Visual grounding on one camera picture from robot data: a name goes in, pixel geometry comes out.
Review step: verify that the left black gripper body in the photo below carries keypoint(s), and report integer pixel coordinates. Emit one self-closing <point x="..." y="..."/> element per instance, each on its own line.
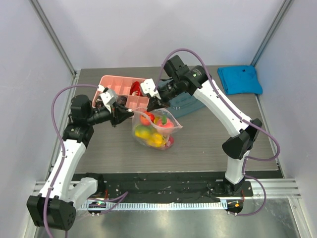
<point x="102" y="116"/>

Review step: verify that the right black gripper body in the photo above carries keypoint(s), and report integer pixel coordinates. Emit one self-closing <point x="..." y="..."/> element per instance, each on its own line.
<point x="157" y="99"/>

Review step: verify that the red strawberry toy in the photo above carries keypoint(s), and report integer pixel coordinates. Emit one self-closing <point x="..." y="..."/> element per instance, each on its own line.
<point x="148" y="119"/>

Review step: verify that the pink peach toy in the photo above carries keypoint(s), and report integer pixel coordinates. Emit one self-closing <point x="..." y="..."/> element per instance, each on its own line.
<point x="165" y="124"/>

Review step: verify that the clear pink zip top bag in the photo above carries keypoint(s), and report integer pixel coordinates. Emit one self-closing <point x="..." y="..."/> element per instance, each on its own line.
<point x="154" y="128"/>

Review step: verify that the yellow bell pepper toy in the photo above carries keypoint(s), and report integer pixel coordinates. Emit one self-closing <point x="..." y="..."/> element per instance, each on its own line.
<point x="156" y="140"/>

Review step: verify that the green lime toy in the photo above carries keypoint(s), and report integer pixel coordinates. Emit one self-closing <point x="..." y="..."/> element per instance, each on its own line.
<point x="142" y="132"/>

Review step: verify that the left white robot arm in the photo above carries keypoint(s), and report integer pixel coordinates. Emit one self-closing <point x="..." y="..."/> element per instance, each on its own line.
<point x="56" y="205"/>

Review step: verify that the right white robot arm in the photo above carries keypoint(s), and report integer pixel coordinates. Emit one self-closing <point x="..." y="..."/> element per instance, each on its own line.
<point x="197" y="82"/>

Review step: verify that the patterned rolled sock left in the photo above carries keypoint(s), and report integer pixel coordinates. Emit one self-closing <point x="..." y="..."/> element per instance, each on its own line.
<point x="99" y="103"/>

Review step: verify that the dark rolled sock right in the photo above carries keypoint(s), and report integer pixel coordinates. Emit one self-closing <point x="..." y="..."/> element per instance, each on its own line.
<point x="122" y="100"/>

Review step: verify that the teal plastic fruit tray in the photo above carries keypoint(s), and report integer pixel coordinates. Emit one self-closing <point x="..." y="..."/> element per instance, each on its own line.
<point x="184" y="104"/>

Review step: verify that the red fabric item left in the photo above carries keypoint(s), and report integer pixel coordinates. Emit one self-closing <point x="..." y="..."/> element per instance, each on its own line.
<point x="135" y="89"/>

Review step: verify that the pink divided organizer box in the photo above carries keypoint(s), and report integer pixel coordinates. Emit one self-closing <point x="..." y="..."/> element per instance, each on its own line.
<point x="121" y="86"/>

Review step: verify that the folded blue cloth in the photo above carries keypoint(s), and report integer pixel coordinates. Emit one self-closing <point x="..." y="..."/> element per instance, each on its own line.
<point x="240" y="79"/>

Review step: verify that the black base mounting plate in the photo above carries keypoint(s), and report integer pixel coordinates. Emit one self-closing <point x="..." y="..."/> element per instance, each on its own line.
<point x="169" y="187"/>

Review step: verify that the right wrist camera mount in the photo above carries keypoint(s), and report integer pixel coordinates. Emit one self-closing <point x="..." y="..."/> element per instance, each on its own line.
<point x="147" y="88"/>

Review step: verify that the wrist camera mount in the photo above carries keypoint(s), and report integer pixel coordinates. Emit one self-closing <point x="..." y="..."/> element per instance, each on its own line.
<point x="147" y="88"/>
<point x="108" y="97"/>

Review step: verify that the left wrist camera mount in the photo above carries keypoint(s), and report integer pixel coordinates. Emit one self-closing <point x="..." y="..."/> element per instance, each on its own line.
<point x="108" y="97"/>

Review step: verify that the white slotted cable duct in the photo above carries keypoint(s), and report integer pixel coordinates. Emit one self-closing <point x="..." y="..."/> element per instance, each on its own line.
<point x="88" y="206"/>

